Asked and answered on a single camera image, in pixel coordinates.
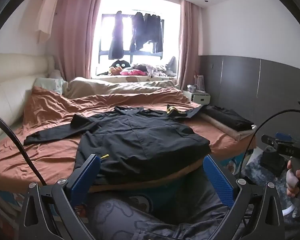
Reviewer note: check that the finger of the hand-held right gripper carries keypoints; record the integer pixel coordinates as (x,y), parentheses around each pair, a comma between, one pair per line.
(285,138)

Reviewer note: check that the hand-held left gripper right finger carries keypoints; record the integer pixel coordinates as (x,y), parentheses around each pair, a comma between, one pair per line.
(218,180)

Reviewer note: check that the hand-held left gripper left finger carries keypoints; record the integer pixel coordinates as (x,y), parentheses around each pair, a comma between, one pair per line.
(86,180)

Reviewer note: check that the black jacket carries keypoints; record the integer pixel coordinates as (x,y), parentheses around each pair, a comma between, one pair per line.
(140,142)

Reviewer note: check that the folded black clothes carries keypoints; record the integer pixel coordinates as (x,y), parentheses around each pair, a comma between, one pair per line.
(227,117)

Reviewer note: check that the pile of patterned clothes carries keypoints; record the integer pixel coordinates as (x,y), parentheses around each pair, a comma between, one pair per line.
(152,68)

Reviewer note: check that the person's right hand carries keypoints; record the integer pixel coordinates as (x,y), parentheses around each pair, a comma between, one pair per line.
(292,180)

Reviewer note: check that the black bag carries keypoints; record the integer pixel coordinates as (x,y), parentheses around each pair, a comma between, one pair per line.
(272,165)

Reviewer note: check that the grey blue rug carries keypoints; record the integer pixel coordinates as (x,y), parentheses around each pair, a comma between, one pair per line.
(252,170)

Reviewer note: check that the folded beige cloth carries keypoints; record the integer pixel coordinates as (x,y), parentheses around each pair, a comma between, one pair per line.
(236,134)

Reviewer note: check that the person's dark patterned pants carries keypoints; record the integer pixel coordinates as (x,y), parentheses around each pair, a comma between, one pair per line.
(120,217)

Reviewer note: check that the brown blanket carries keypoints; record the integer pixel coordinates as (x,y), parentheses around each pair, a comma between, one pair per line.
(47,120)

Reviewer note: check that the white nightstand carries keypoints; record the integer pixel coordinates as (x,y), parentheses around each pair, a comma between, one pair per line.
(198,97)

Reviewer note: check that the white rack with sticks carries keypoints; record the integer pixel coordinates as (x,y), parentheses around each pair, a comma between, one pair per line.
(198,83)

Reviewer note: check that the beige duvet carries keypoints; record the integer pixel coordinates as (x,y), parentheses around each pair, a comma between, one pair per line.
(120,86)

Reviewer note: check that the pale printed pillow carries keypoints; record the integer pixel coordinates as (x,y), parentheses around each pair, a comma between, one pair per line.
(50,85)

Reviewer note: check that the pink cloth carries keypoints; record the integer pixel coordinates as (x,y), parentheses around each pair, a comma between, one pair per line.
(132,73)

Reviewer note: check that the black plush toy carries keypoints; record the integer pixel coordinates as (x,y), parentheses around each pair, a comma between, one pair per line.
(120,65)

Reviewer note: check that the cream padded headboard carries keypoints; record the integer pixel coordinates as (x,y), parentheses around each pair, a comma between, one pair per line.
(12,80)

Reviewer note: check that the pink curtain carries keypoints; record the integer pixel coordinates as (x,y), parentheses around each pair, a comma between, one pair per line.
(188,47)
(75,35)

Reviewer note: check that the long dark hanging garment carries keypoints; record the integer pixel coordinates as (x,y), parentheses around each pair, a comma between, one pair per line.
(117,37)

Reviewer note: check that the wide dark hanging garment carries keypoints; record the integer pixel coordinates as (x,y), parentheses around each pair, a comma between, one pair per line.
(147,30)

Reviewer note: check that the beige hanging cloth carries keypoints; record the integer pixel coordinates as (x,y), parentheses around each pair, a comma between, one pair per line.
(46,12)

